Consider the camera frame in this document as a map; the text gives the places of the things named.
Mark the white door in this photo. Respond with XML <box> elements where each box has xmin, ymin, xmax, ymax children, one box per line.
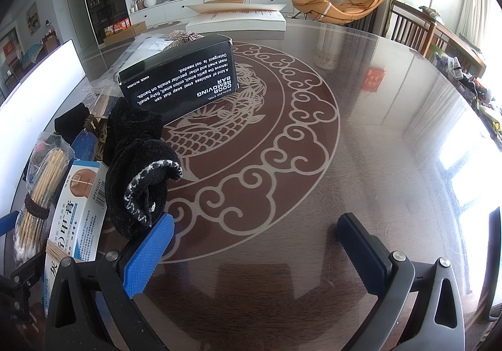
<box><xmin>63</xmin><ymin>0</ymin><xmax>84</xmax><ymax>57</ymax></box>

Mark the framed wall painting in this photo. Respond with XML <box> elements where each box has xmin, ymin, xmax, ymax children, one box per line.
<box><xmin>25</xmin><ymin>2</ymin><xmax>42</xmax><ymax>35</ymax></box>

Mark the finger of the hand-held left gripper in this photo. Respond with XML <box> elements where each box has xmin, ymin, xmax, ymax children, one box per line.
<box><xmin>71</xmin><ymin>127</ymin><xmax>99</xmax><ymax>163</ymax></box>
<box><xmin>0</xmin><ymin>215</ymin><xmax>45</xmax><ymax>291</ymax></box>

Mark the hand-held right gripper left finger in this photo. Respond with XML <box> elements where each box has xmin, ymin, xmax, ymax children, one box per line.
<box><xmin>45</xmin><ymin>213</ymin><xmax>175</xmax><ymax>351</ymax></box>

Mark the dark wooden chair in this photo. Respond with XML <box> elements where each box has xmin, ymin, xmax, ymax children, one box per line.
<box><xmin>389</xmin><ymin>0</ymin><xmax>438</xmax><ymax>57</ymax></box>

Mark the white flat cardboard box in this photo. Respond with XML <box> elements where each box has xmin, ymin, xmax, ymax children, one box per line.
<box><xmin>185</xmin><ymin>3</ymin><xmax>288</xmax><ymax>33</ymax></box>

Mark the white storage box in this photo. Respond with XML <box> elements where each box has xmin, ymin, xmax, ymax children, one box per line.
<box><xmin>0</xmin><ymin>38</ymin><xmax>87</xmax><ymax>132</ymax></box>

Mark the brown patterned hair band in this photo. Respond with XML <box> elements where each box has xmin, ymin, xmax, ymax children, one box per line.
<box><xmin>83</xmin><ymin>115</ymin><xmax>114</xmax><ymax>165</ymax></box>

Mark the orange rocking chair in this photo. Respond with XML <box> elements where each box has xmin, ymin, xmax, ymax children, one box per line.
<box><xmin>291</xmin><ymin>0</ymin><xmax>386</xmax><ymax>26</ymax></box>

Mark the dining table with patterned cloth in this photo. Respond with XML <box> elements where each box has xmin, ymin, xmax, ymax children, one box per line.
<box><xmin>19</xmin><ymin>43</ymin><xmax>45</xmax><ymax>70</ymax></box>

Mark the pile of assorted clutter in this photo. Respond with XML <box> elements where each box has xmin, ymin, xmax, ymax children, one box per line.
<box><xmin>431</xmin><ymin>53</ymin><xmax>502</xmax><ymax>148</ymax></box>

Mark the black knit cloth silver trim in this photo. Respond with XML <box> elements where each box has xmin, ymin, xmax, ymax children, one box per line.
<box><xmin>103</xmin><ymin>98</ymin><xmax>184</xmax><ymax>240</ymax></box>

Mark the cotton swab pack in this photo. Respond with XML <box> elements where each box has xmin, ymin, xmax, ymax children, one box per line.
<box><xmin>13</xmin><ymin>131</ymin><xmax>75</xmax><ymax>269</ymax></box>

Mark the brown cardboard box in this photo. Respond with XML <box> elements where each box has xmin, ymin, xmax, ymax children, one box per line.
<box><xmin>104</xmin><ymin>21</ymin><xmax>147</xmax><ymax>46</ymax></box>

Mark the plain black cloth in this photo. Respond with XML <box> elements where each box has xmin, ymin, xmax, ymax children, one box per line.
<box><xmin>54</xmin><ymin>102</ymin><xmax>92</xmax><ymax>145</ymax></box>

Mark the wooden toothpick bundle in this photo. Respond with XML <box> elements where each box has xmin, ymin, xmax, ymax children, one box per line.
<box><xmin>45</xmin><ymin>239</ymin><xmax>74</xmax><ymax>260</ymax></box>

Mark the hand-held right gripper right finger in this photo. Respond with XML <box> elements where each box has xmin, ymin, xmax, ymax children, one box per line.
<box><xmin>336</xmin><ymin>213</ymin><xmax>469</xmax><ymax>351</ymax></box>

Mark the white television cabinet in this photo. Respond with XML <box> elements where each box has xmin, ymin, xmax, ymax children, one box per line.
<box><xmin>127</xmin><ymin>0</ymin><xmax>296</xmax><ymax>28</ymax></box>

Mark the white blue medicine box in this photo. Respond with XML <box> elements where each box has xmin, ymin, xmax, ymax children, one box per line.
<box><xmin>41</xmin><ymin>160</ymin><xmax>109</xmax><ymax>320</ymax></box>

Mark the black printed carton box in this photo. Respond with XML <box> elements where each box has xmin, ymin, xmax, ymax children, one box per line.
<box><xmin>115</xmin><ymin>34</ymin><xmax>237</xmax><ymax>126</ymax></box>

